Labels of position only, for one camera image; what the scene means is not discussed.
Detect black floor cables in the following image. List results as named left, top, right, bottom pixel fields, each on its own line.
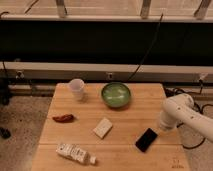
left=164, top=87, right=213, bottom=150

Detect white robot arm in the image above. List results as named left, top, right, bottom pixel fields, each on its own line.
left=158, top=93, right=213, bottom=142

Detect green ceramic bowl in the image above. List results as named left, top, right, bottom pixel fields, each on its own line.
left=101, top=82, right=131, bottom=108

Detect black smartphone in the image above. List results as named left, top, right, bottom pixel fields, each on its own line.
left=135, top=128, right=157, bottom=152

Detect wall power outlet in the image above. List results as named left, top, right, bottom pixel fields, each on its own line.
left=106, top=73, right=113, bottom=80

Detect black hanging cable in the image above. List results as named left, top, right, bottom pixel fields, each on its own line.
left=126, top=12, right=165, bottom=82

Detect clear plastic cup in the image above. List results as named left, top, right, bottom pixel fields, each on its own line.
left=68, top=79, right=85, bottom=100

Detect red chili pepper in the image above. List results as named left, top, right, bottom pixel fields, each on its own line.
left=52, top=114, right=74, bottom=123

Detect wooden table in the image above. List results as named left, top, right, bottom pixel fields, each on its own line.
left=31, top=83, right=190, bottom=171

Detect white plastic bottle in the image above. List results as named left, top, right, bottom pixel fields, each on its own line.
left=56, top=143, right=96, bottom=165

